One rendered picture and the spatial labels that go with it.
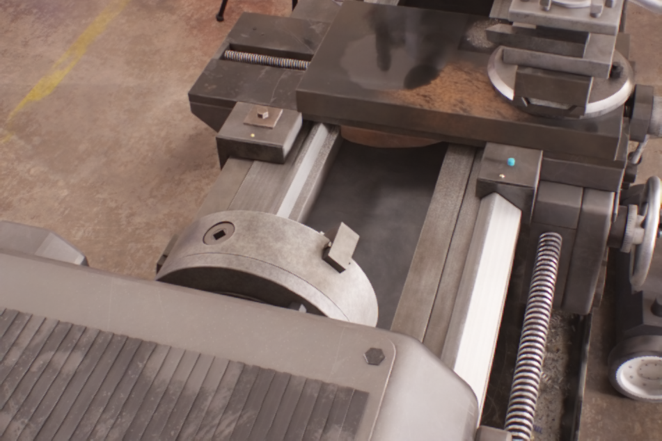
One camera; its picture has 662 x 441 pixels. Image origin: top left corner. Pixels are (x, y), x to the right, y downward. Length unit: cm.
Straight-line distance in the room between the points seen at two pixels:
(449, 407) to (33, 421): 30
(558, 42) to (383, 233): 46
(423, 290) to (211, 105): 59
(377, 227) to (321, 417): 102
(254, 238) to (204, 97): 81
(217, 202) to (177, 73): 183
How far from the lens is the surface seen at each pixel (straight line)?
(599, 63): 148
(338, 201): 170
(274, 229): 96
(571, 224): 164
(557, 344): 191
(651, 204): 167
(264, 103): 169
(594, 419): 232
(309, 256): 95
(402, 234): 164
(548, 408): 182
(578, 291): 176
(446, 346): 133
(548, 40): 148
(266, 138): 161
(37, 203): 294
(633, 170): 189
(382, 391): 67
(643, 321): 225
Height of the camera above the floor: 189
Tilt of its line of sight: 42 degrees down
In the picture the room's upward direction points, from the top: 4 degrees counter-clockwise
